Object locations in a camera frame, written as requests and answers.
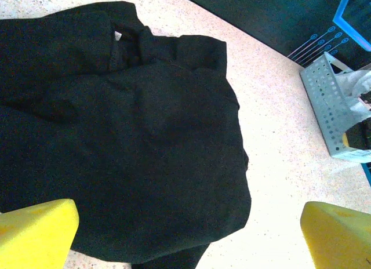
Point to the grey perforated plastic basket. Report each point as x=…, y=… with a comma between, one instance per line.
x=321, y=89

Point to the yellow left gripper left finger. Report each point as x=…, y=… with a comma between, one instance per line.
x=34, y=237

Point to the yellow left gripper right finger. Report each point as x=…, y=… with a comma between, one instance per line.
x=339, y=240

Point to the black floral print t-shirt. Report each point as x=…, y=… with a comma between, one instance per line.
x=145, y=135

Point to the crumpled white cloth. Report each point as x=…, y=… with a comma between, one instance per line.
x=358, y=82

